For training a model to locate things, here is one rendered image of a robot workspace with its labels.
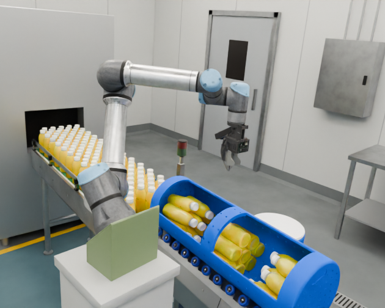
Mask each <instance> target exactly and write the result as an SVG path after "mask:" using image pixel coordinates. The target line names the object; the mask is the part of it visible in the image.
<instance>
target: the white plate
mask: <svg viewBox="0 0 385 308"><path fill-rule="evenodd" d="M255 216H256V217H258V218H259V219H261V220H263V221H265V222H267V223H268V224H270V225H272V226H273V227H275V228H277V229H279V230H281V231H282V232H284V233H286V234H287V235H290V236H291V237H293V238H295V239H296V240H300V239H301V238H302V237H303V236H304V234H305V230H304V227H303V226H302V225H301V224H300V223H299V222H298V221H296V220H295V219H293V218H290V217H288V216H285V215H282V214H277V213H260V214H257V215H255Z"/></svg>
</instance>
